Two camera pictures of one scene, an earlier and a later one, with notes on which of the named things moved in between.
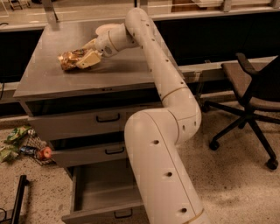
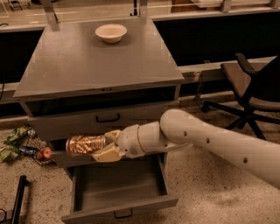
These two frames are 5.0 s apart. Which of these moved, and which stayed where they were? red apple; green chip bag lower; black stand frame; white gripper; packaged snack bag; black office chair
Moved: white gripper; packaged snack bag
Stayed: black stand frame; green chip bag lower; black office chair; red apple
